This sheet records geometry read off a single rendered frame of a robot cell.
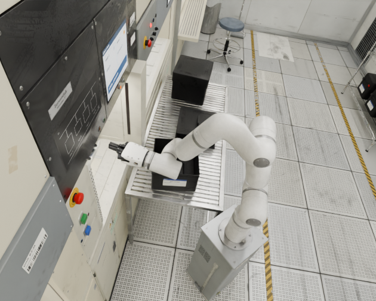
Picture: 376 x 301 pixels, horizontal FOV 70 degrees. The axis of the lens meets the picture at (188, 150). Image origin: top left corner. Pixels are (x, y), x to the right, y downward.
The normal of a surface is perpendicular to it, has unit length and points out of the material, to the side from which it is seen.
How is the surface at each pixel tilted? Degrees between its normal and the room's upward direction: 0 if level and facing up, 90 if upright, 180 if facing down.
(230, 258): 0
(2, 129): 90
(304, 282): 0
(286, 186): 0
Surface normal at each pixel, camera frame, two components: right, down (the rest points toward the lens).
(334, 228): 0.12, -0.66
